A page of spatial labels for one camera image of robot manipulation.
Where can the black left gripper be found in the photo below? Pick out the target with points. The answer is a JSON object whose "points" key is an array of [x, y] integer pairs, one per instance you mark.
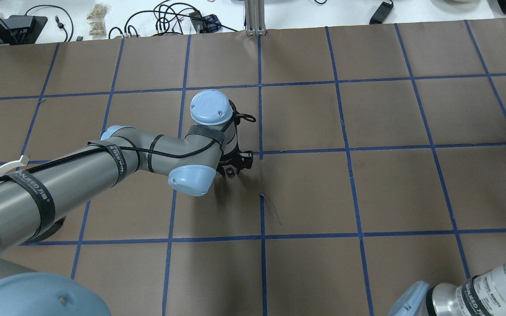
{"points": [[229, 163]]}

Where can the black power adapter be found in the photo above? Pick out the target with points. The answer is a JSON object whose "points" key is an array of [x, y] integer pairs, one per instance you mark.
{"points": [[382, 12]]}

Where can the white curved plastic bracket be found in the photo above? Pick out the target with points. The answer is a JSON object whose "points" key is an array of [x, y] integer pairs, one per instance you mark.
{"points": [[14, 165]]}

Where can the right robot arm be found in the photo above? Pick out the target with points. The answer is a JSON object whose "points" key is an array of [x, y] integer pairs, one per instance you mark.
{"points": [[481, 295]]}

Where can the aluminium frame post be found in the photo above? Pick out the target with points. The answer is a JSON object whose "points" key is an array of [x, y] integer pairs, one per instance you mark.
{"points": [[255, 17]]}

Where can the olive curved brake shoe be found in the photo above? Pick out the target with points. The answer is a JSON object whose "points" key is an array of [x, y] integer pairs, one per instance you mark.
{"points": [[48, 233]]}

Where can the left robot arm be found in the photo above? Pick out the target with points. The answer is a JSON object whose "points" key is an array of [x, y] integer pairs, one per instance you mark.
{"points": [[34, 200]]}

